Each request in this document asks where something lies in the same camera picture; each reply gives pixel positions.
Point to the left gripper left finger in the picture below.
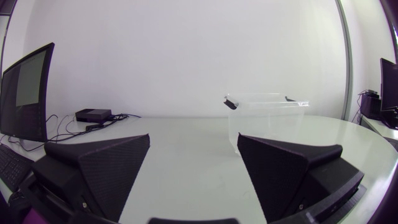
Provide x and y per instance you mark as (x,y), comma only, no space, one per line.
(102,174)

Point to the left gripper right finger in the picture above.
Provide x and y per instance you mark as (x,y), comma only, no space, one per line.
(280,177)

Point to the clear plastic container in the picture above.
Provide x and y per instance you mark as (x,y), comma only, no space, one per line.
(264,119)

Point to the dark screen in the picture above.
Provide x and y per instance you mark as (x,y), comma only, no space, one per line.
(24,96)
(388,85)

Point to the black keyboard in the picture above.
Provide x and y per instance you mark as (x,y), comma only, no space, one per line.
(12,166)

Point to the black power brick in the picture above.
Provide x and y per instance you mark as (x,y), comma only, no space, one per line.
(93,115)

